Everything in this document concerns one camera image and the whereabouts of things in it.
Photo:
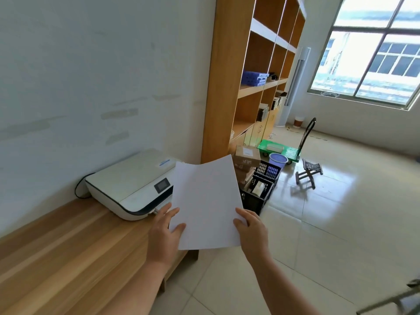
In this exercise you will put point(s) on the person's right hand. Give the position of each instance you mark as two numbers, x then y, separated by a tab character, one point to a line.
254	234

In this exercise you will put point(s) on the person's left hand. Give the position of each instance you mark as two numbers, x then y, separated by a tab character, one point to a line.
162	237

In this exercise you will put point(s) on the person's left thumb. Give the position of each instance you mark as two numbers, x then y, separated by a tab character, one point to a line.
177	231

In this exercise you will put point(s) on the person's right thumb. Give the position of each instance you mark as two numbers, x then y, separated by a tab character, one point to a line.
240	226

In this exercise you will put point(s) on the white paper sheets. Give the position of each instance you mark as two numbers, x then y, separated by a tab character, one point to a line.
206	203

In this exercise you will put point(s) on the person's left forearm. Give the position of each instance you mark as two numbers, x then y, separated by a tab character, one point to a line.
121	288

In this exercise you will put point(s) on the person's right forearm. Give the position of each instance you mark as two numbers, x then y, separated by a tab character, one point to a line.
282	285

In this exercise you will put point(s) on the black plastic crate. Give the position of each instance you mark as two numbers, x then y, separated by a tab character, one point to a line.
262	190

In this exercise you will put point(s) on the white printer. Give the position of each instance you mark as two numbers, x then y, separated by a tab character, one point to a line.
131	183

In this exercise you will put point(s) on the cardboard box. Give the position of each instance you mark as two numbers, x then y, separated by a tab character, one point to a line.
247	157

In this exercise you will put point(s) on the purple plastic basket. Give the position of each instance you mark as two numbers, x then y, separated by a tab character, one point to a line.
278	159

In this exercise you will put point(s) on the small folding stool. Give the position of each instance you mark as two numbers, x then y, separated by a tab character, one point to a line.
308	172

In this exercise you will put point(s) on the green platform trolley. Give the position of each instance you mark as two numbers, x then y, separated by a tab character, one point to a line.
282	149

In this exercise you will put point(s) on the wooden bench table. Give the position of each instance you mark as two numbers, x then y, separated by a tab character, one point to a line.
78	259

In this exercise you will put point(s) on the brown and white cup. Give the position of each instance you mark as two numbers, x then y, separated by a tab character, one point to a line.
298	122

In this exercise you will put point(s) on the books on shelf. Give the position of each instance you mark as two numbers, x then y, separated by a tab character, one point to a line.
270	106

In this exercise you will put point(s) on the blue file rack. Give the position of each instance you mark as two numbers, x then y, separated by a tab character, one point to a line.
254	78

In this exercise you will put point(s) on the white standing air conditioner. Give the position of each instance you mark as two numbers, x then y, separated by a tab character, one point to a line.
293	85

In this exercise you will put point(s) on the tall wooden bookshelf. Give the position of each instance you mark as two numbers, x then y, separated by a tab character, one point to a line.
249	72

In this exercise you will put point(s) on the grey metal frame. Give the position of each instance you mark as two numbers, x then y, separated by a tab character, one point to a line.
393	298

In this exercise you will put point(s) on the window with grey frame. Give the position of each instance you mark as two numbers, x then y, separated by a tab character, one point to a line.
367	49

